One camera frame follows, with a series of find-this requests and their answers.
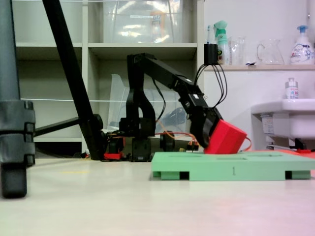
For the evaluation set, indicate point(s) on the red octagonal pillar block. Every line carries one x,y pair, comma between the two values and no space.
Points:
229,140

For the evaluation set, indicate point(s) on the clear plastic storage box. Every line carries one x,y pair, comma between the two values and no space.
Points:
137,24

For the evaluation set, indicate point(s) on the black tripod brace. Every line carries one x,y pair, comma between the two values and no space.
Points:
56,126

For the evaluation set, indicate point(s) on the green shape sorter board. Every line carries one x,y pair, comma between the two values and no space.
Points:
221,167

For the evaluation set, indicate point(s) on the white sink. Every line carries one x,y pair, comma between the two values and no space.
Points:
295,118

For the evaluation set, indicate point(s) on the glass pitcher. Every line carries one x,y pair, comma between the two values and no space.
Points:
273,56

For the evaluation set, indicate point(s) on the black cup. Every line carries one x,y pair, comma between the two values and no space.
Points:
211,54

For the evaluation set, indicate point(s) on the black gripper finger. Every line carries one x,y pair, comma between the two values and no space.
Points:
216,119
200,130

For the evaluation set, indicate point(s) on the blue white toothbrush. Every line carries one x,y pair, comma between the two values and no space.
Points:
209,37

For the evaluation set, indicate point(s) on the red table clamp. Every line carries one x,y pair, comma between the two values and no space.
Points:
113,156

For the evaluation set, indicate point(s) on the glass beaker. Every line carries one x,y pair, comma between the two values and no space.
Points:
237,51

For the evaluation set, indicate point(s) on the black tripod leg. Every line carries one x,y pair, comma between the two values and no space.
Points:
12,147
69,61

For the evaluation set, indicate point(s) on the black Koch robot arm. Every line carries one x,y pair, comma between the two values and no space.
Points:
137,86

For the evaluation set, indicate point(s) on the white foam soap bottle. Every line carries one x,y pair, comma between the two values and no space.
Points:
301,51

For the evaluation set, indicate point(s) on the green spray bottle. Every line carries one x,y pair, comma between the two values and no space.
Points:
222,49

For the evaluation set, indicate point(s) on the wooden wall ledge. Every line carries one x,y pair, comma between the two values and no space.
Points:
270,67

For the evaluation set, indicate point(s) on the clear plastic container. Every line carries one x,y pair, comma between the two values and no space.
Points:
118,98

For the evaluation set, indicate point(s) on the grey shelf unit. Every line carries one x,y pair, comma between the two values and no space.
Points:
85,73

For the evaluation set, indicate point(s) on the small clear sanitizer bottle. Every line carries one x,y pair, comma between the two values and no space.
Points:
292,92

